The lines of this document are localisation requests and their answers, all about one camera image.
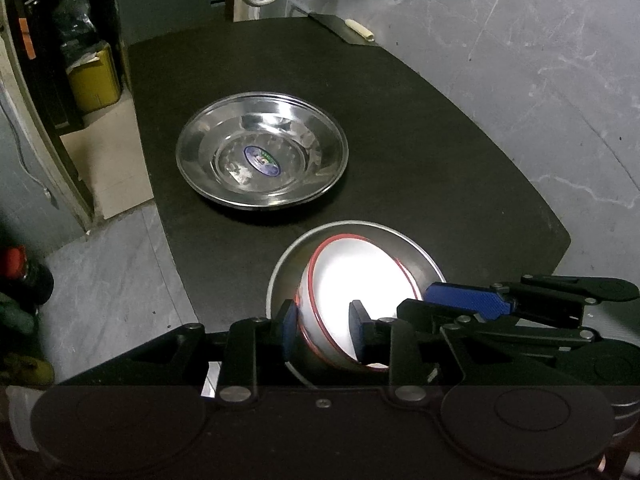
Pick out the deep steel bowl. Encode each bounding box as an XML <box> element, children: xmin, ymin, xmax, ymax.
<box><xmin>264</xmin><ymin>219</ymin><xmax>447</xmax><ymax>391</ymax></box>

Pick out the white ceramic bowl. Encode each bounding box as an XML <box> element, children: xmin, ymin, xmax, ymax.
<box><xmin>294</xmin><ymin>233</ymin><xmax>422</xmax><ymax>370</ymax></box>

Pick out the steel plate with sticker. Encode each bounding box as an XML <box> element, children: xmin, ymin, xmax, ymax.
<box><xmin>175</xmin><ymin>91</ymin><xmax>349</xmax><ymax>210</ymax></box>

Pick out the yellow canister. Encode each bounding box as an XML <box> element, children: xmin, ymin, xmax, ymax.
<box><xmin>66</xmin><ymin>41</ymin><xmax>122</xmax><ymax>114</ymax></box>

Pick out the cleaver with cream handle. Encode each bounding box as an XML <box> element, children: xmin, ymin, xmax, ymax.
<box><xmin>308</xmin><ymin>12</ymin><xmax>378</xmax><ymax>47</ymax></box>

